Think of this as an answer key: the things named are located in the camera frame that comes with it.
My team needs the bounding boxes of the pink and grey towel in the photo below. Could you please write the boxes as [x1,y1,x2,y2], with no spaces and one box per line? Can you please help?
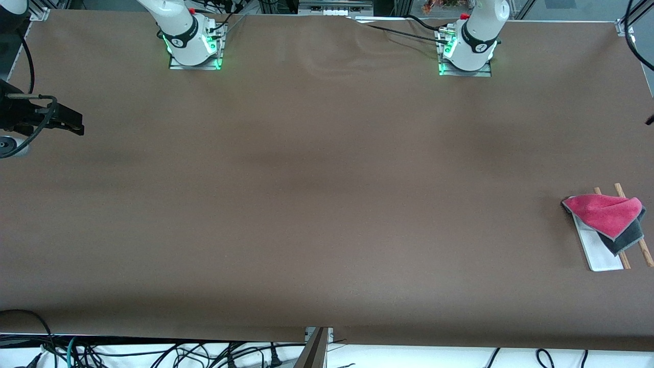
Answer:
[561,194,647,257]

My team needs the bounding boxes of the wooden rack rod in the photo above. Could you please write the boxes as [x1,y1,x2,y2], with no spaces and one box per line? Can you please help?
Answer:
[594,187,632,270]
[614,182,654,268]

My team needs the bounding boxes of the brown table cover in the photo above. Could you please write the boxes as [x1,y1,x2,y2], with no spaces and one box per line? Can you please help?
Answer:
[0,9,654,352]

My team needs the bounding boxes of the white power strip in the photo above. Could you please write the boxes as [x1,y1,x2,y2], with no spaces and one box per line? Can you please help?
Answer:
[298,0,375,17]

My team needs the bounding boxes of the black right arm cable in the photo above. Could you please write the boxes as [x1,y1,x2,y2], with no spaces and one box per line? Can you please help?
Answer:
[0,30,58,159]

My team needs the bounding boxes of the aluminium frame profile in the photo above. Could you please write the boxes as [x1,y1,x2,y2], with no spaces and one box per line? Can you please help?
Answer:
[23,0,52,21]
[616,0,654,37]

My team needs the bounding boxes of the white rack base plate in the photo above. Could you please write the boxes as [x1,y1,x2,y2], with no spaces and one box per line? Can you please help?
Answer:
[572,214,625,272]

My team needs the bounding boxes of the thick black floor cable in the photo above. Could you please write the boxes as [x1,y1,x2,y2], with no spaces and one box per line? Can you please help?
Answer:
[0,309,56,368]

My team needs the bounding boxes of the tangled black floor cables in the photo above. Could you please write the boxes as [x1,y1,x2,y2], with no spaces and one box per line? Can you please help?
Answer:
[77,341,287,368]

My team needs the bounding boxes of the black cable across table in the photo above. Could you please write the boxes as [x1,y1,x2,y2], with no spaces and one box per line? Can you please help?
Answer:
[347,14,455,47]

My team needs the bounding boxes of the brown wooden post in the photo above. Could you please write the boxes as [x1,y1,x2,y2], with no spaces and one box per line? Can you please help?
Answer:
[294,327,330,368]

